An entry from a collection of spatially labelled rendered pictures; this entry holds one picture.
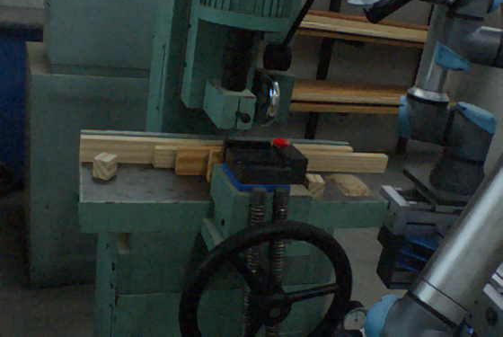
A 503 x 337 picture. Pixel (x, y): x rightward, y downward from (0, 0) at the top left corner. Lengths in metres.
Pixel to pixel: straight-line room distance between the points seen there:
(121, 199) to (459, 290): 0.54
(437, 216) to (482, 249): 0.81
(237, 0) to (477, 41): 0.48
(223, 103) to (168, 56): 0.25
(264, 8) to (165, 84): 0.36
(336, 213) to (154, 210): 0.36
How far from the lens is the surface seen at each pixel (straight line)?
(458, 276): 0.68
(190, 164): 1.00
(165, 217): 0.90
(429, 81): 1.43
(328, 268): 1.08
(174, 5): 1.15
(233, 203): 0.81
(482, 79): 4.81
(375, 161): 1.20
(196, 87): 1.09
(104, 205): 0.87
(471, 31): 1.08
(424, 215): 1.46
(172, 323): 1.03
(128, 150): 1.03
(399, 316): 0.69
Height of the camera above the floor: 1.29
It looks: 19 degrees down
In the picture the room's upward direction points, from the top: 9 degrees clockwise
